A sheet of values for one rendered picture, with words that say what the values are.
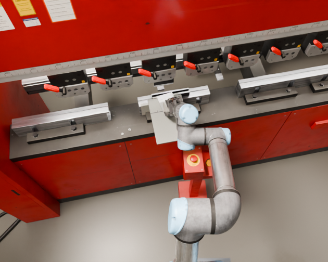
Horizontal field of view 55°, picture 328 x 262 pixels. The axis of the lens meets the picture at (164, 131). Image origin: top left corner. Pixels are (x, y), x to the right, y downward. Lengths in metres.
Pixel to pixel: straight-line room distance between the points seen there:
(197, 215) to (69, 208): 1.66
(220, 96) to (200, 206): 0.94
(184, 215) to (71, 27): 0.75
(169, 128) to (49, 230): 1.37
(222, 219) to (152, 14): 0.75
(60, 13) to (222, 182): 0.80
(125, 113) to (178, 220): 0.90
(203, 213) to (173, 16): 0.71
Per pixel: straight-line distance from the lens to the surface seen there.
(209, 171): 1.81
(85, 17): 1.19
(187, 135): 1.30
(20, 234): 2.65
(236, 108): 1.82
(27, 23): 1.22
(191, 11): 1.25
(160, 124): 1.58
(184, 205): 1.04
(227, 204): 1.06
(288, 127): 2.15
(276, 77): 1.89
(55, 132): 1.77
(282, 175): 2.70
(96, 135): 1.74
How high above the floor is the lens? 2.39
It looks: 62 degrees down
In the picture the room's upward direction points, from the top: 1 degrees counter-clockwise
